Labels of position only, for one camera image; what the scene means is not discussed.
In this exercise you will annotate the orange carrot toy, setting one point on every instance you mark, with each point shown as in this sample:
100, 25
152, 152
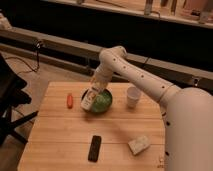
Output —
69, 101

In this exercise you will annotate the black office chair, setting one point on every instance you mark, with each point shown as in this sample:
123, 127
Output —
11, 95

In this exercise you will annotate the black remote control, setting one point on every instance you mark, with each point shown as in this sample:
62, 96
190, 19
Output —
94, 148

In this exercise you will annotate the white paper cup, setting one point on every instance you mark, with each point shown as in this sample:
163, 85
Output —
133, 96

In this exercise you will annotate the green ceramic bowl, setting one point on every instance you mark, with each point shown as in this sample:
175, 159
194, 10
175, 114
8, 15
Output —
102, 102

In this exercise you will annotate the white sponge block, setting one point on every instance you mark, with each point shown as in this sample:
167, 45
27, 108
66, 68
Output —
139, 144

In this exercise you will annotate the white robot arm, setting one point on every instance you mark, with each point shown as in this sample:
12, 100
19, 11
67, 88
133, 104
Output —
188, 112

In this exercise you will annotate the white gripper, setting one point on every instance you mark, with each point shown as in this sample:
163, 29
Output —
101, 78

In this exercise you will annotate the long grey metal rail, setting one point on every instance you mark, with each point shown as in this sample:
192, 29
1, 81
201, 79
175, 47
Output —
66, 50

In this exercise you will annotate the clear labelled plastic bottle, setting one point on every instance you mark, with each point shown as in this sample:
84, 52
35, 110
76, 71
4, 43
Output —
90, 97

